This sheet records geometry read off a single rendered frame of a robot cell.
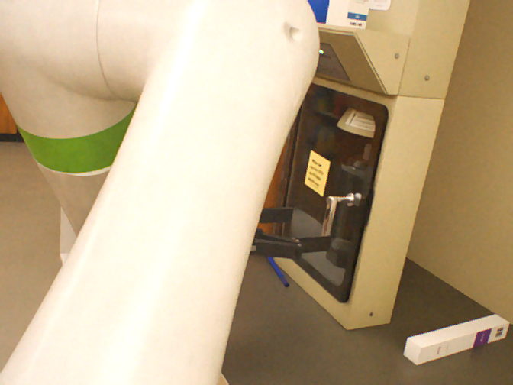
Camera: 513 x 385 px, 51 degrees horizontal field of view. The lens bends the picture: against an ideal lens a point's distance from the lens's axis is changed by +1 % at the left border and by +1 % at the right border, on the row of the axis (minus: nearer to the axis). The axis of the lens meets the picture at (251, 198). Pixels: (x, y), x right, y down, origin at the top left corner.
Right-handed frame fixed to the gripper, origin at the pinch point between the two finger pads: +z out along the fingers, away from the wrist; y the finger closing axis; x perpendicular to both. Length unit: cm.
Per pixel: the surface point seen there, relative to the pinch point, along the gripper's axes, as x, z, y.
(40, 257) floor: 116, -23, 231
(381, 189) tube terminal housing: -9.4, 11.5, -5.4
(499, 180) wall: -8, 54, 3
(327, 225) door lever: -0.6, 4.6, -0.9
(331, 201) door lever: -5.6, 4.5, -0.8
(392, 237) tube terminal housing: 0.6, 16.9, -5.4
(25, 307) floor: 116, -35, 175
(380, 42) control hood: -34.9, 4.4, -5.3
